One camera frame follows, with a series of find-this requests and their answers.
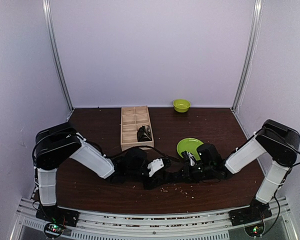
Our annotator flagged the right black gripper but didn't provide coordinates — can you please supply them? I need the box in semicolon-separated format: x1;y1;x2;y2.
172;162;214;184

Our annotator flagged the black necktie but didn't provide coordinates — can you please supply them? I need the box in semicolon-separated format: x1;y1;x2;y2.
143;165;217;190

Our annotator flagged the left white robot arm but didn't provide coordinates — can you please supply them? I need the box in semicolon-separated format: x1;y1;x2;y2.
32;122;175;222

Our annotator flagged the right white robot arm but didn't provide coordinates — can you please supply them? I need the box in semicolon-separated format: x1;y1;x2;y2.
182;119;300;221

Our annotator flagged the green plate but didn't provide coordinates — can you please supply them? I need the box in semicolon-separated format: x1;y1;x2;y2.
176;137;204;161

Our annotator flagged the patterned rolled tie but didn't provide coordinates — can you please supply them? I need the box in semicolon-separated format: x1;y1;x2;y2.
137;125;152;142

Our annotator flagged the wooden compartment box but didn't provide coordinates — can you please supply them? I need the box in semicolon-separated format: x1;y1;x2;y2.
120;106;155;151

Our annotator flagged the green bowl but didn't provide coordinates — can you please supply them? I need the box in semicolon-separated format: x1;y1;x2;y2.
173;99;191;113

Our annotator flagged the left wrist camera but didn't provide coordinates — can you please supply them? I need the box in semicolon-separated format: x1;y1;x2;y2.
147;157;171;178

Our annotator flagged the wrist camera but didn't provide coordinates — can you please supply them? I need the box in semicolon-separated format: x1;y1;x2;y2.
181;151;197;167
147;157;171;178

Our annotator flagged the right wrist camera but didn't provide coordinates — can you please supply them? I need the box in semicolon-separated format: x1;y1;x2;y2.
181;151;197;167

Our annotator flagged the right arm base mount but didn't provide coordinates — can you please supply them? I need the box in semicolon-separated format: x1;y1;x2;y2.
228;207;272;238

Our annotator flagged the right aluminium frame post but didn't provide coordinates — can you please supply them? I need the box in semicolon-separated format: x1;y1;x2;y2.
231;0;264;114

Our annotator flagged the aluminium frame post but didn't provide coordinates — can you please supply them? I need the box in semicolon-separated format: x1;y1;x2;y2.
42;0;74;113
231;0;264;114

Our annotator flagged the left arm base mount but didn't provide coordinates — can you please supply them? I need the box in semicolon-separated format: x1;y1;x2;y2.
35;207;79;239

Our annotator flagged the front aluminium rail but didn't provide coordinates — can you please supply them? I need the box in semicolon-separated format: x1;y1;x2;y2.
8;197;300;240

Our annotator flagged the left aluminium frame post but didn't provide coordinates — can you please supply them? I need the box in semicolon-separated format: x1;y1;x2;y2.
42;0;74;113

